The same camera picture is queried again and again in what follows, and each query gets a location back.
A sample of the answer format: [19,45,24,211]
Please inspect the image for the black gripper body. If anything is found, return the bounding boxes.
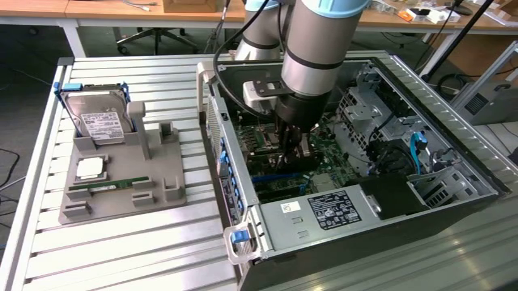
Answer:
[274,92,333,136]

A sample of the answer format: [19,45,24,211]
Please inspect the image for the graphics card with metal bracket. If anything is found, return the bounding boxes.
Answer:
[277,141,322,176]

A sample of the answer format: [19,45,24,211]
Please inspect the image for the CPU socket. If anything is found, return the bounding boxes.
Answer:
[261,125,281,150]

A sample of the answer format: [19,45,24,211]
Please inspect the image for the green motherboard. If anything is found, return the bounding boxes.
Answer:
[234,116,354,204]

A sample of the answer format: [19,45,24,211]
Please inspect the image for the blue expansion slot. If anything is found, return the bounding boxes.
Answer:
[251,173,303,184]

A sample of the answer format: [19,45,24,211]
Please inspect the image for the silver chipset heat sink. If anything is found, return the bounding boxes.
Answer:
[311,175,342,191]

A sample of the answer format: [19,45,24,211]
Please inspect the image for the silver metal drive cage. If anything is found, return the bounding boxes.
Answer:
[334,64,426,144]

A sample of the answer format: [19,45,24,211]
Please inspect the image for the long black expansion slot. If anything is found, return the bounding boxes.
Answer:
[258,191,306,204]
[255,185,303,198]

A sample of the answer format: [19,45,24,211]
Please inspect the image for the blue card retainer clips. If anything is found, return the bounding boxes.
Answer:
[217,136,245,215]

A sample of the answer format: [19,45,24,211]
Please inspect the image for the grey power supply unit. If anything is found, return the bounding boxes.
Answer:
[258,184,385,253]

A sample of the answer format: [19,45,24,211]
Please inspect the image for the white box with black tray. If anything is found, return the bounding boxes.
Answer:
[406,7,433,23]

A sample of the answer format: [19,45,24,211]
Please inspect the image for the black open PC case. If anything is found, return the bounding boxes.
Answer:
[197,55,512,291]

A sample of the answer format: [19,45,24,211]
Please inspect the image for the green RAM stick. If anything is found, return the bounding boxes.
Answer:
[70,178,150,192]

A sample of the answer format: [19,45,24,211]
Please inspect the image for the black office chair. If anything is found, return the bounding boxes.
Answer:
[116,26,201,56]

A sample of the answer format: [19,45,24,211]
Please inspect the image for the grey parts rack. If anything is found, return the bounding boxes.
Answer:
[59,101,190,226]

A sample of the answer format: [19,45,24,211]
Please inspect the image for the small white box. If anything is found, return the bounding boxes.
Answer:
[428,10,461,25]

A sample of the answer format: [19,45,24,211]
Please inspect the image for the black tripod pole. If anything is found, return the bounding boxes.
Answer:
[418,0,497,78]

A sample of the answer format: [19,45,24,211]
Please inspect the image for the silver CPU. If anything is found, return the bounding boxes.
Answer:
[76,157,107,178]

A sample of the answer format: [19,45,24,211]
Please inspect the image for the grey computer tower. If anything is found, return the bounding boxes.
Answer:
[461,80,518,127]

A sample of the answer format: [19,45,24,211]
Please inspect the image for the hard disk with blue carrier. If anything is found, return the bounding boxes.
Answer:
[52,81,135,141]

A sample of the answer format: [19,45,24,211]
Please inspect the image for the black oval device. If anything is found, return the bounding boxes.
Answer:
[448,2,474,16]

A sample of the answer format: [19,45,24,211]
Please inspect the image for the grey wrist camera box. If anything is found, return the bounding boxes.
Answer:
[242,79,293,118]

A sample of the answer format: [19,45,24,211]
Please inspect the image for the black power cable bundle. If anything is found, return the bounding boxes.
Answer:
[366,142,422,178]

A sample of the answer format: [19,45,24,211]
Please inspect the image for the black looping arm cable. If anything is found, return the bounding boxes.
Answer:
[213,0,285,121]

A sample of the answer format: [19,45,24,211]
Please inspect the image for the black plastic air duct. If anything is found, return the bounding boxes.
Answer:
[343,173,432,221]

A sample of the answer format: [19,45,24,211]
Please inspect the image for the blue disk wire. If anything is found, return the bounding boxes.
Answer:
[409,130,432,176]

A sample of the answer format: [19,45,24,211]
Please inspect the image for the hanging arm cable bundle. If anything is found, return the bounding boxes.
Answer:
[202,0,231,56]

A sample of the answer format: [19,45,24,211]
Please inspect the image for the wooden desk with white frame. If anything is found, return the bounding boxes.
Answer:
[0,0,249,58]
[355,0,518,78]

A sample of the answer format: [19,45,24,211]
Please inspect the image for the silver disk bay bracket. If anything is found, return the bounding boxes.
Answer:
[406,166,481,210]

